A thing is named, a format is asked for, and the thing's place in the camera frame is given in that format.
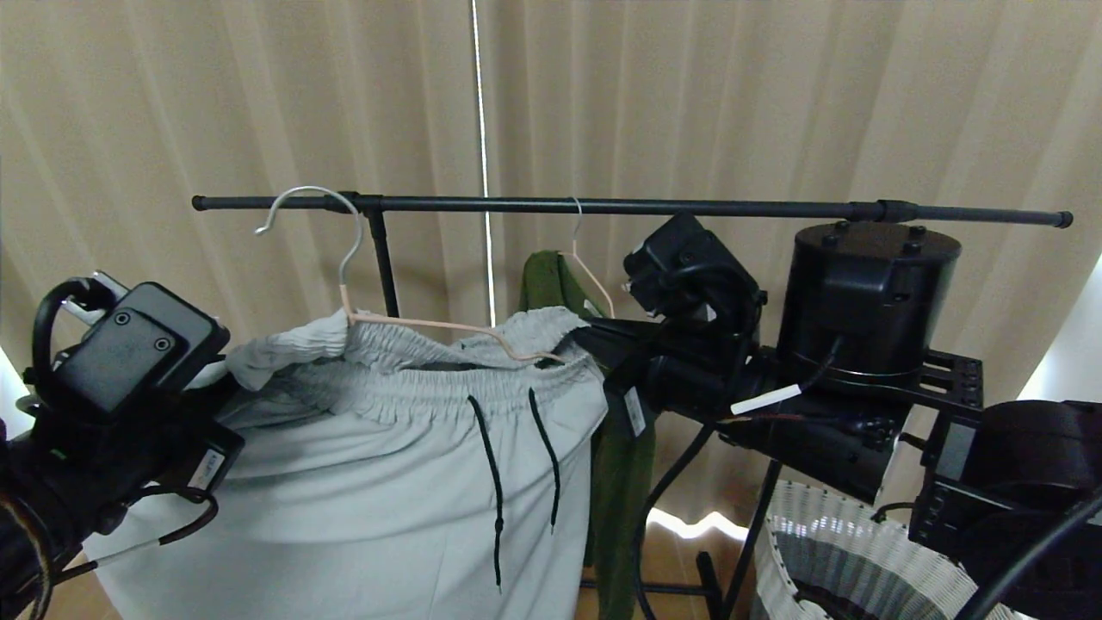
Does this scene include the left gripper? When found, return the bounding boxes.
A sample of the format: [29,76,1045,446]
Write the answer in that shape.
[0,379,246,539]

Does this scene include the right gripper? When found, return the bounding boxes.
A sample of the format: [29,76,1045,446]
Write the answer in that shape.
[603,332,913,505]

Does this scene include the green long-sleeved shirt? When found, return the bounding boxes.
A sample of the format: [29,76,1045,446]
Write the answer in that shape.
[519,250,657,620]

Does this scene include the pink clothes hanger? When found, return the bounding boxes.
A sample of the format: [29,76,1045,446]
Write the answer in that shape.
[560,197,616,320]
[255,186,569,364]

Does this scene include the pale grey shorts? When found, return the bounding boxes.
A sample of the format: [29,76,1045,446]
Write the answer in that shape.
[82,306,610,620]

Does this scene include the white laundry basket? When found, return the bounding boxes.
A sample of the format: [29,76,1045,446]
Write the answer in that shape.
[752,480,1034,620]

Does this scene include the black clothes rack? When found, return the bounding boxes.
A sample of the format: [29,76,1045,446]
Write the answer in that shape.
[191,191,1074,620]

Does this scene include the beige curtain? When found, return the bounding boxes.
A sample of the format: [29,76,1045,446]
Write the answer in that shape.
[0,0,1102,539]

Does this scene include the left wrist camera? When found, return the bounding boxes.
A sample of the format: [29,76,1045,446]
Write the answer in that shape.
[47,272,232,416]

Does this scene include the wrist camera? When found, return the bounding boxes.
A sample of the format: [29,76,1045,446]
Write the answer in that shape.
[622,212,767,332]
[47,272,232,416]

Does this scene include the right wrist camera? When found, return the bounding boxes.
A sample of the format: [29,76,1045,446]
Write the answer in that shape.
[622,212,767,332]

